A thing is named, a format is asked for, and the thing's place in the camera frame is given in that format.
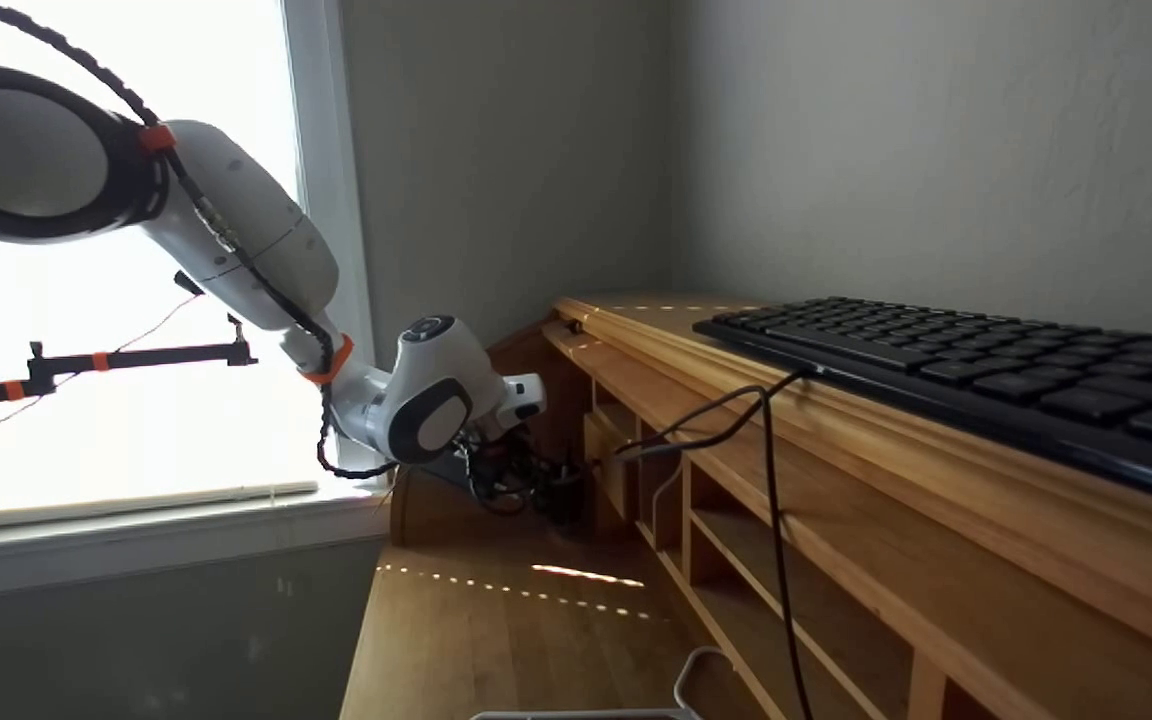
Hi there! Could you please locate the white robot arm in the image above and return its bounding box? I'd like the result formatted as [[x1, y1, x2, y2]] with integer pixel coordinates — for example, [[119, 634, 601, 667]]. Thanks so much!
[[0, 51, 551, 516]]

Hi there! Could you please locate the black mug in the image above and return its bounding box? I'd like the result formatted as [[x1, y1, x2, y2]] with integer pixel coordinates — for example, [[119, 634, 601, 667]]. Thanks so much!
[[537, 461, 590, 524]]

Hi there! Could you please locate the black keyboard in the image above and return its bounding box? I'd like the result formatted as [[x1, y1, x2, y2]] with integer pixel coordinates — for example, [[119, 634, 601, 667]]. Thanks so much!
[[696, 295, 1152, 490]]

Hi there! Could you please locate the wooden desk hutch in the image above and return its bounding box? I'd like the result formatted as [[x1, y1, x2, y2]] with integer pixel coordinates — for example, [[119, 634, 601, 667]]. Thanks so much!
[[389, 290, 1152, 720]]

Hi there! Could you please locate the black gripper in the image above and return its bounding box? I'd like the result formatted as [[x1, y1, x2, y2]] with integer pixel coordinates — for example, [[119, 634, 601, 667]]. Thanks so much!
[[454, 430, 559, 516]]

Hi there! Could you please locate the thin black cable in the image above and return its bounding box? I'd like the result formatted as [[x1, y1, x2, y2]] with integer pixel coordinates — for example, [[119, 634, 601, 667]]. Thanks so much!
[[612, 369, 825, 720]]

